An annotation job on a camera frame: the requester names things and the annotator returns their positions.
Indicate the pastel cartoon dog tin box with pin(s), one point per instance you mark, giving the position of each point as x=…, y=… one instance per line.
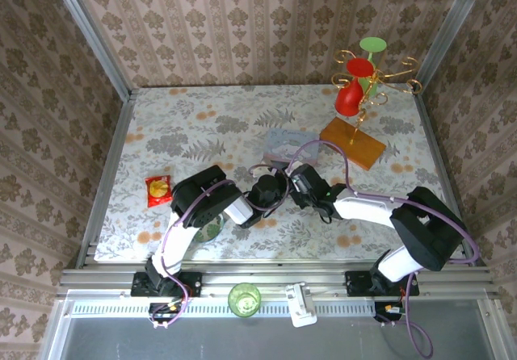
x=282, y=146

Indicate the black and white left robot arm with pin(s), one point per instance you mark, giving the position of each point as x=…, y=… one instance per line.
x=202, y=198

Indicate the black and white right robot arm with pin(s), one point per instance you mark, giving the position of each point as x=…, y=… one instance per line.
x=428, y=231

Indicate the brown wooden base board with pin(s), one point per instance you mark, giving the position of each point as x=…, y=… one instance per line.
x=355, y=142

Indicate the green leaf pattern plate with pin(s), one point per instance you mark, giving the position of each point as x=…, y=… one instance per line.
x=212, y=231

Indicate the floral patterned table cover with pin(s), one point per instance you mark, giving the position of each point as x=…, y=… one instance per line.
x=242, y=105

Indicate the red plastic goblet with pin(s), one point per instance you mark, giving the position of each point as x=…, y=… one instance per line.
x=348, y=97

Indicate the red snack packet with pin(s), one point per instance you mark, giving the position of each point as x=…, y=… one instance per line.
x=158, y=190

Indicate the green glass cup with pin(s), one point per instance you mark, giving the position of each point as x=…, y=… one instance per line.
x=244, y=299

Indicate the grey metal tray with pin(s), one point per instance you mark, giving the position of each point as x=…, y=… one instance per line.
x=242, y=340

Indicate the green plastic goblet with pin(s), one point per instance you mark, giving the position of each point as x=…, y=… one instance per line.
x=372, y=45

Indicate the aluminium frame rail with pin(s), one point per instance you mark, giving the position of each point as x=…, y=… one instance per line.
x=262, y=275

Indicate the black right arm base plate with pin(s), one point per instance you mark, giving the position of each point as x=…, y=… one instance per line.
x=355, y=283

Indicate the white plastic mount bracket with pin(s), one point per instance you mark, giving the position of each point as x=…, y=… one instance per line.
x=301, y=307

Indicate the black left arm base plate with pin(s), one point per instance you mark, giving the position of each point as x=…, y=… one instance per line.
x=190, y=283

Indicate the aluminium table side rail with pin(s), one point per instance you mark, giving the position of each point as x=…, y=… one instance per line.
x=440, y=150
x=109, y=166

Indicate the aluminium frame post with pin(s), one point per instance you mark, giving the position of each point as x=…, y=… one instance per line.
x=452, y=25
x=89, y=29

